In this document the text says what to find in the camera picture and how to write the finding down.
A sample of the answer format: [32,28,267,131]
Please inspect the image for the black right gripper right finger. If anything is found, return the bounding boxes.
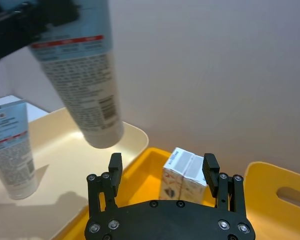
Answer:
[202,152,246,215]

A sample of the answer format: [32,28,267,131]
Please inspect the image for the cream plastic tray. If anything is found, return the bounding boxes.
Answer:
[0,107,150,240]

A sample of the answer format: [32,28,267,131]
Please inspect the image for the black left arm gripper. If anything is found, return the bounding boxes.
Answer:
[0,0,83,72]

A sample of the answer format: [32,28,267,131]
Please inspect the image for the yellow plastic bin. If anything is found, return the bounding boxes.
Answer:
[46,146,300,240]

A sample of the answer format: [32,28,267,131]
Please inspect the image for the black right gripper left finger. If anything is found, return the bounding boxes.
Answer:
[86,152,124,219]

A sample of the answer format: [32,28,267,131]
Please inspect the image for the white blue printed tube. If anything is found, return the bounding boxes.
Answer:
[0,99,37,201]
[27,0,126,150]

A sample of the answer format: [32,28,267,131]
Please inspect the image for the small white printed carton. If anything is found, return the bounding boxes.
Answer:
[158,146,208,205]

